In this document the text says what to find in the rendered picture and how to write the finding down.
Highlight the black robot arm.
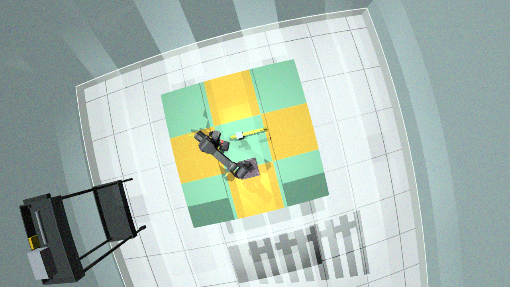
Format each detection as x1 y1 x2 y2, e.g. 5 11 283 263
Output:
194 130 253 179

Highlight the yellow bar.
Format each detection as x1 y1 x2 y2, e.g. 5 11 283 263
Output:
231 127 267 139

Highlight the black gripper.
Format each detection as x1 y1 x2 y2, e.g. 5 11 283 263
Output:
214 140 229 151

